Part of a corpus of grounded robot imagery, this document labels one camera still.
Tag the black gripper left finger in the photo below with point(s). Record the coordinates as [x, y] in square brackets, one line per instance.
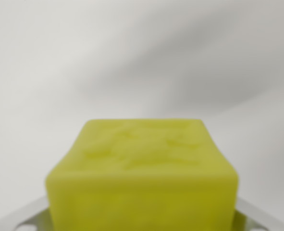
[39, 213]

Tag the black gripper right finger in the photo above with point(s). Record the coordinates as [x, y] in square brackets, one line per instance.
[246, 216]

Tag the yellow soft toy cube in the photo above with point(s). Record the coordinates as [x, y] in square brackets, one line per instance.
[141, 187]

